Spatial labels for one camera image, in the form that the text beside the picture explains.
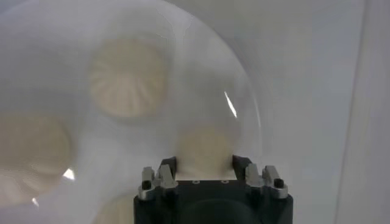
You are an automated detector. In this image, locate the white round plate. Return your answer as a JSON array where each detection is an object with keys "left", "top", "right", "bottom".
[{"left": 0, "top": 0, "right": 263, "bottom": 224}]

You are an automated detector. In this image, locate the white steamed baozi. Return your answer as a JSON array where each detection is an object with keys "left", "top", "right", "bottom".
[
  {"left": 175, "top": 124, "right": 241, "bottom": 181},
  {"left": 0, "top": 113, "right": 76, "bottom": 183},
  {"left": 88, "top": 38, "right": 170, "bottom": 118},
  {"left": 93, "top": 194, "right": 137, "bottom": 224}
]

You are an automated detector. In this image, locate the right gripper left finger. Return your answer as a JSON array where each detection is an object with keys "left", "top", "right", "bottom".
[{"left": 137, "top": 156, "right": 180, "bottom": 201}]

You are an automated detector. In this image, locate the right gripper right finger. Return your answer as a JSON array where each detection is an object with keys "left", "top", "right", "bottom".
[{"left": 232, "top": 154, "right": 289, "bottom": 200}]

